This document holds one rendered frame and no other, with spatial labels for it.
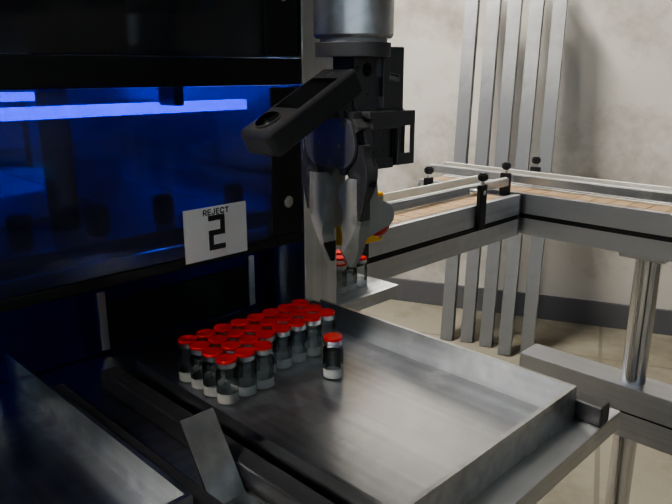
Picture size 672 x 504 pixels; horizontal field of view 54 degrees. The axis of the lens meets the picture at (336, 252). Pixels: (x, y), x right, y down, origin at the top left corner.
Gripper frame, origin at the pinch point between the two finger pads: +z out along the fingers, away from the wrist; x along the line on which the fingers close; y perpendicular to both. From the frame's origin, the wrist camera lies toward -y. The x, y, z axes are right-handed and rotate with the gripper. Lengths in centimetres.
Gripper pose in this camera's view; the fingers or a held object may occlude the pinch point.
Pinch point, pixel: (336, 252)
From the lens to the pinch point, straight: 65.7
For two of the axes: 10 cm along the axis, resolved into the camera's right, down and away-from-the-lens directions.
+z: 0.0, 9.6, 2.7
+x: -6.5, -2.0, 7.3
